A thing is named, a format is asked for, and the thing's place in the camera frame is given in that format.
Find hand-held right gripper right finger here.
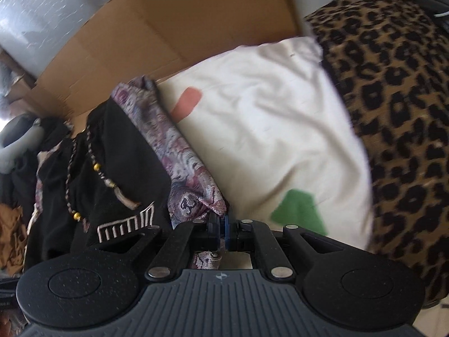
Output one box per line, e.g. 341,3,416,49
223,216,369,282

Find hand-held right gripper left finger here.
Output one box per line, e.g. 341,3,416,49
72,214,222,282

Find black bear-patterned shorts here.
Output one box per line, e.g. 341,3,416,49
26,75,228,272

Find pile of black clothes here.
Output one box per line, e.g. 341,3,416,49
0,117,72,215

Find printed cream blanket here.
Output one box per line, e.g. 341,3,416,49
158,37,375,251

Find brown cloth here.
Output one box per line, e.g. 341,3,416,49
0,204,29,277

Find brown cardboard sheet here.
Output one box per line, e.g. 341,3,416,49
34,0,306,138

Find leopard print folded cloth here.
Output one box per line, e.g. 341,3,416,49
303,0,449,300

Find grey neck pillow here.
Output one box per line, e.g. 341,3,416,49
0,117,45,175

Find plastic-wrapped grey mattress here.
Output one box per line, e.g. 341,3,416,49
0,0,131,75

